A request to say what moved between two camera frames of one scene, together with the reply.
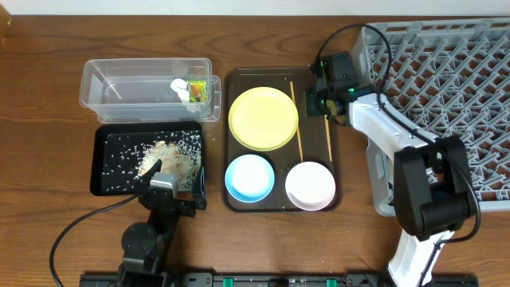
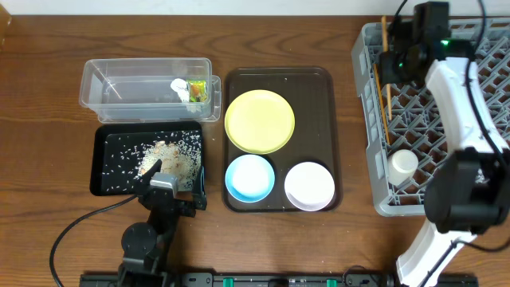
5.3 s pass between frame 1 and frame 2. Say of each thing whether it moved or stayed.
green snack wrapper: stayed
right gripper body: moved
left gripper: stayed
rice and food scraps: stayed
